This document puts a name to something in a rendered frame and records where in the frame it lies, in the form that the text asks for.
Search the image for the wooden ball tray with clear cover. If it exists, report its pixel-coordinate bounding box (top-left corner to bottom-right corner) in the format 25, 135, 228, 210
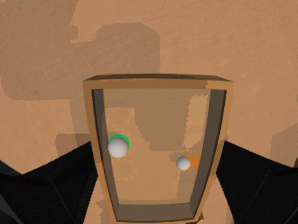
82, 73, 235, 224

